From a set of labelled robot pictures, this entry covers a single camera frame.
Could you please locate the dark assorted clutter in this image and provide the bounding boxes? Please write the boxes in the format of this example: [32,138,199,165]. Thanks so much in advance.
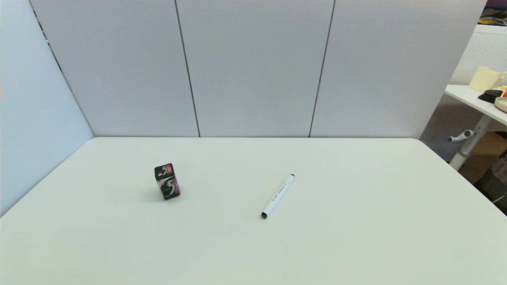
[479,0,507,26]

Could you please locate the brown cardboard box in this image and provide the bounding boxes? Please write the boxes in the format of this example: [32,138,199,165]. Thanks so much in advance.
[459,131,507,184]

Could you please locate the cream plastic container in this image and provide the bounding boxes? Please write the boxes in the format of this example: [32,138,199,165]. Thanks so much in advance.
[469,66,507,92]

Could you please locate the white marker with black cap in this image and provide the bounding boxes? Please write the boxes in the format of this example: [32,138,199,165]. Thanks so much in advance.
[261,174,295,219]

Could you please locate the white perforated panel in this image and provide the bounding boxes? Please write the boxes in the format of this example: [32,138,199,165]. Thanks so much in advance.
[420,25,507,163]

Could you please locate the white side desk top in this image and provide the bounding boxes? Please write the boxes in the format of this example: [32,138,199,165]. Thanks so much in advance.
[444,84,507,126]

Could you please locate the white desk crank handle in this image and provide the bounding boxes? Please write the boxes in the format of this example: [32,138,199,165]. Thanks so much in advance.
[448,130,475,143]

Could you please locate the black pink gum box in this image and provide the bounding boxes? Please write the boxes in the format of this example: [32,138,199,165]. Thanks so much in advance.
[154,163,181,200]

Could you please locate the flat black object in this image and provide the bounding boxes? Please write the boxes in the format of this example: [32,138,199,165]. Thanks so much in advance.
[478,89,503,104]

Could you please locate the white desk leg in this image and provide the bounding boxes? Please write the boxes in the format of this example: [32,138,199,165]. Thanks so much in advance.
[450,115,492,171]

